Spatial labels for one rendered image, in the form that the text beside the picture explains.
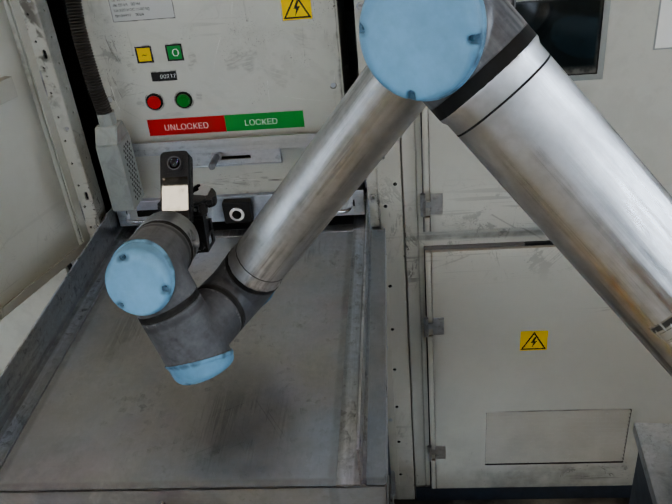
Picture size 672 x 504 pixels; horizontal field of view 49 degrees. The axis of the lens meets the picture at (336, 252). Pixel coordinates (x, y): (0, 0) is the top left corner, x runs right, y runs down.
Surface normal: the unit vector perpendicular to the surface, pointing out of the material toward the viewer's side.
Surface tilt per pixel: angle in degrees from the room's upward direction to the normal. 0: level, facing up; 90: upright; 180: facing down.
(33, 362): 90
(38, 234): 90
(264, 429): 0
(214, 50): 90
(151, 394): 0
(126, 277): 75
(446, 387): 90
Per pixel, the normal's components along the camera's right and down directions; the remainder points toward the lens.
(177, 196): -0.05, -0.15
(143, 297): -0.10, 0.29
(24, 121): 0.93, 0.12
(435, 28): -0.48, 0.37
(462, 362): -0.05, 0.52
